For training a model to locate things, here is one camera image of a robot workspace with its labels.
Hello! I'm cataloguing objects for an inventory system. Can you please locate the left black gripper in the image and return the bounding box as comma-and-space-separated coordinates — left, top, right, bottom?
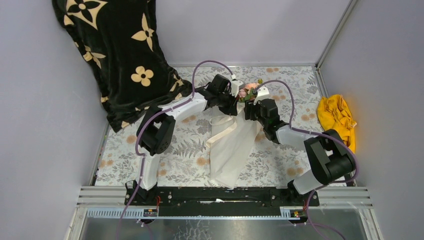
214, 89, 237, 116

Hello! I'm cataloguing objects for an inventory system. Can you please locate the pink fake flower bouquet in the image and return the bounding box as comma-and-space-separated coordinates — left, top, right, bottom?
237, 78, 263, 103

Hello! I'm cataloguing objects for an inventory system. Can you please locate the cream printed ribbon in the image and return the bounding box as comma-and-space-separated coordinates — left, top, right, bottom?
204, 115, 237, 148

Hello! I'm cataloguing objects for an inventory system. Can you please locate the white translucent wrapping paper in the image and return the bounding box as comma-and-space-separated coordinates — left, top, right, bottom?
209, 103, 261, 189

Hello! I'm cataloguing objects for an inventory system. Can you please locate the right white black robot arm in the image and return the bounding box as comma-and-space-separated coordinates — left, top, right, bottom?
244, 98, 356, 206

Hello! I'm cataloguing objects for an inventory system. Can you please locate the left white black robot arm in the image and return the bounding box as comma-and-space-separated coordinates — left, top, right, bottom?
133, 74, 244, 206

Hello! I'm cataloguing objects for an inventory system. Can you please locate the black blanket with cream flowers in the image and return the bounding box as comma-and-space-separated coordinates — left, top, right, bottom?
52, 0, 192, 132

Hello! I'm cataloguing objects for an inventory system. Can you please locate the floral patterned table mat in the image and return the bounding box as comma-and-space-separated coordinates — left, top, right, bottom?
94, 65, 322, 187

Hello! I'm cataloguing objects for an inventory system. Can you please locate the yellow cloth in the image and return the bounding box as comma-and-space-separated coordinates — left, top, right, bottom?
316, 94, 357, 153

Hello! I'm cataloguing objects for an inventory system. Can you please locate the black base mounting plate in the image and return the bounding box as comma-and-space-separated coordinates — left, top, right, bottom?
124, 186, 320, 218

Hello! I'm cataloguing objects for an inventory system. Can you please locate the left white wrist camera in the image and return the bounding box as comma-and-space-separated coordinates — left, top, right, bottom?
230, 74, 245, 97

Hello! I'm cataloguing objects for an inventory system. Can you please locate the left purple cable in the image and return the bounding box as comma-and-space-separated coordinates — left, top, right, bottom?
115, 60, 237, 240

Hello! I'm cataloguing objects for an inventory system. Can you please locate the purple cable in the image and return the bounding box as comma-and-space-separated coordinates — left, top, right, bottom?
115, 60, 237, 240
255, 79, 360, 240

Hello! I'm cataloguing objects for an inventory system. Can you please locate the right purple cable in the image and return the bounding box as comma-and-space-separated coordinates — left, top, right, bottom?
255, 79, 360, 240

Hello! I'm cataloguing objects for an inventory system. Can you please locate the aluminium frame rail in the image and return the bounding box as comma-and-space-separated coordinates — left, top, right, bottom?
64, 186, 383, 240

